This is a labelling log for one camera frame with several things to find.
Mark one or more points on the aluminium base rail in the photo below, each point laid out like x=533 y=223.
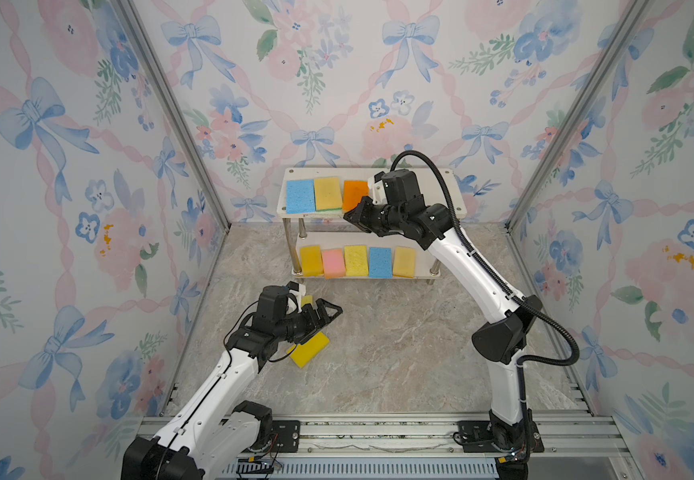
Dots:
x=420 y=446

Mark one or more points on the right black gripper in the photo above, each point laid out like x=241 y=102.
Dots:
x=368 y=212

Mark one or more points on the small tan sponge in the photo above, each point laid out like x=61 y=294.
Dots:
x=404 y=262

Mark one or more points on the yellow porous sponge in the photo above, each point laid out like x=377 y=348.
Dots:
x=356 y=261

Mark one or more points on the left aluminium corner post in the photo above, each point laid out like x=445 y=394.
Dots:
x=142 y=45

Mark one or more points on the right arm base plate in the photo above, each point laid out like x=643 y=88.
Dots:
x=510 y=443

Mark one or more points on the white two-tier shelf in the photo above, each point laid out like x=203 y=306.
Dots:
x=329 y=231

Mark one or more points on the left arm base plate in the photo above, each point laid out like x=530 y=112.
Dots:
x=281 y=436

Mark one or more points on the tan yellow sponge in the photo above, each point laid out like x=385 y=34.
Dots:
x=328 y=194

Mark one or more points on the pink sponge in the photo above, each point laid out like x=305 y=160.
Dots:
x=334 y=264

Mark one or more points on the bright yellow sponge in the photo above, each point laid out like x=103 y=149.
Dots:
x=303 y=354

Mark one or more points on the aluminium corner post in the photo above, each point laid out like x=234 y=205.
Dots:
x=622 y=34
x=142 y=45

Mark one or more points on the orange sponge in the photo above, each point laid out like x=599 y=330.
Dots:
x=353 y=193

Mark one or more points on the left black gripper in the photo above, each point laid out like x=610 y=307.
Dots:
x=312 y=320

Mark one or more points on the right aluminium corner post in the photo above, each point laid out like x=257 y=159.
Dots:
x=622 y=34

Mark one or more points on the blue sponge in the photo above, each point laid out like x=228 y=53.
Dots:
x=380 y=263
x=300 y=197

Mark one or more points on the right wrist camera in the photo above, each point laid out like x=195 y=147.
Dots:
x=376 y=187

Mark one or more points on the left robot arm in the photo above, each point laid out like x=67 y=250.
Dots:
x=216 y=427

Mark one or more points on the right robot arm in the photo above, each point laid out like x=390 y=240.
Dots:
x=502 y=339

